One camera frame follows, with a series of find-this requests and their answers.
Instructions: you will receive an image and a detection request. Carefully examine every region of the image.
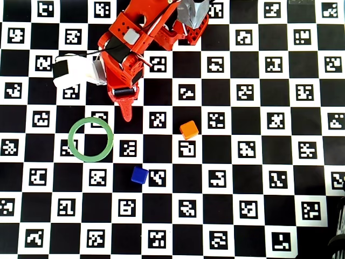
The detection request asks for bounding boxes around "orange cube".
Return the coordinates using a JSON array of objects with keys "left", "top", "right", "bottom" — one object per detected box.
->
[{"left": 180, "top": 120, "right": 199, "bottom": 140}]

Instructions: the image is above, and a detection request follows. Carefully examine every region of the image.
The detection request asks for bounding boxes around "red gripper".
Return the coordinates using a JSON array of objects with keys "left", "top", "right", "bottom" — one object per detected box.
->
[{"left": 101, "top": 51, "right": 146, "bottom": 122}]

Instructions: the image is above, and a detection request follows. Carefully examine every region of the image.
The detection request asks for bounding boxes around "green ring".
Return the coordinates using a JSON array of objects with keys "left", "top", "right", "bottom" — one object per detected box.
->
[{"left": 67, "top": 117, "right": 114, "bottom": 162}]

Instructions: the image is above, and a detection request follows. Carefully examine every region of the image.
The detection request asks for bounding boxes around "black strap white print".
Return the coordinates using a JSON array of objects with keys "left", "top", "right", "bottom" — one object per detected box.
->
[{"left": 327, "top": 195, "right": 345, "bottom": 259}]

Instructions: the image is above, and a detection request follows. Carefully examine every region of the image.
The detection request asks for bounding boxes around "grey duct tape wad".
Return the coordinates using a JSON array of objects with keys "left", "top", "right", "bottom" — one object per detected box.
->
[{"left": 176, "top": 0, "right": 210, "bottom": 29}]

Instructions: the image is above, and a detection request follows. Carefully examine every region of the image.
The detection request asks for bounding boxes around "black white marker mat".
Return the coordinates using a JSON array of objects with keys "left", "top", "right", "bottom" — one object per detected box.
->
[{"left": 0, "top": 0, "right": 345, "bottom": 257}]

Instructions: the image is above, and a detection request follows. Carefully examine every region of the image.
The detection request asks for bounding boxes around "blue cube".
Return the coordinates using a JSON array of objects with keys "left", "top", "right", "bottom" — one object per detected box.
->
[{"left": 130, "top": 166, "right": 149, "bottom": 185}]

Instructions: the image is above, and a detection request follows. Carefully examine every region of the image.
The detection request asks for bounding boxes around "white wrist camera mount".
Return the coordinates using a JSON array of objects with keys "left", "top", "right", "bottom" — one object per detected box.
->
[{"left": 52, "top": 52, "right": 107, "bottom": 88}]

